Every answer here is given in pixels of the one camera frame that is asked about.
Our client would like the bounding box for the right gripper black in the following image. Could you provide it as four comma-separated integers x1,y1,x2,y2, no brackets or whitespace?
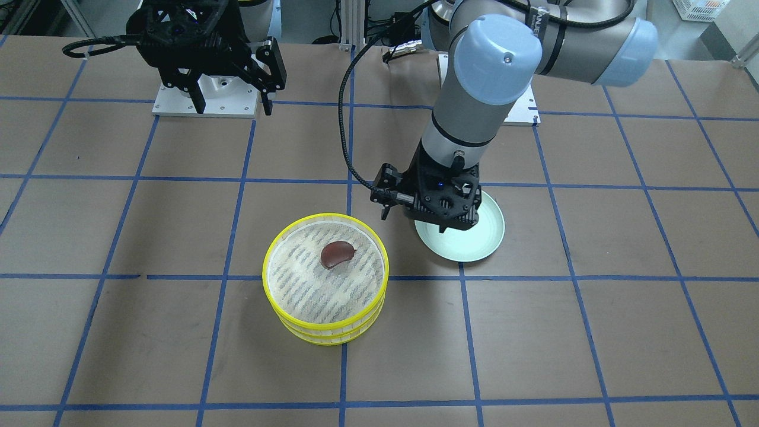
126,1,287,116

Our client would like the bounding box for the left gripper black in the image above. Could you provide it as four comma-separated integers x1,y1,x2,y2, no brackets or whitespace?
369,143,457,221

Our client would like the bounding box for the dark brown bun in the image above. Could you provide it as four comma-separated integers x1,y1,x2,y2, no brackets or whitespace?
320,240,357,270

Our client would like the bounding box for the yellow steamer layer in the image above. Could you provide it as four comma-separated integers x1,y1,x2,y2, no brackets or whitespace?
278,305,383,346
262,213,390,330

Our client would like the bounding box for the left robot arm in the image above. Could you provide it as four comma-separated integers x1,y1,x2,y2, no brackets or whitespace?
371,1,658,231

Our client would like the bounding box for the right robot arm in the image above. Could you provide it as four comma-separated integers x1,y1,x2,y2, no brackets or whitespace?
126,1,287,118

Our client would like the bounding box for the light green plate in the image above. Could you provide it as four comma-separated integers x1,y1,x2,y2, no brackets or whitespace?
414,192,505,262

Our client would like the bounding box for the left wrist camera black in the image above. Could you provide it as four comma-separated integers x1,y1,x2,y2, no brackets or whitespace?
404,163,482,232

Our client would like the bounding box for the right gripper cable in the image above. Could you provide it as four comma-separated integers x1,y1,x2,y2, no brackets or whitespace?
62,36,143,59

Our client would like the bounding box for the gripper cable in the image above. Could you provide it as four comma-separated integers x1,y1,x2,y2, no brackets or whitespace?
338,0,638,193
62,36,143,59

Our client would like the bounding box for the aluminium frame post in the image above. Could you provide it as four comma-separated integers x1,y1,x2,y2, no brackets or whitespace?
339,0,366,52

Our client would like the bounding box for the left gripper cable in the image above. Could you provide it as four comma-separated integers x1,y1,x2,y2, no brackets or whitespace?
338,0,638,193

